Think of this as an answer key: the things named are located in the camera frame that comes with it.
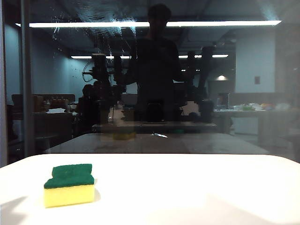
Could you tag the green and yellow sponge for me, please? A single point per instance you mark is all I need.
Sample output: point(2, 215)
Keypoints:
point(70, 189)

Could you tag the grey window frame post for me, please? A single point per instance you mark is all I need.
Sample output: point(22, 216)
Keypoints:
point(25, 82)

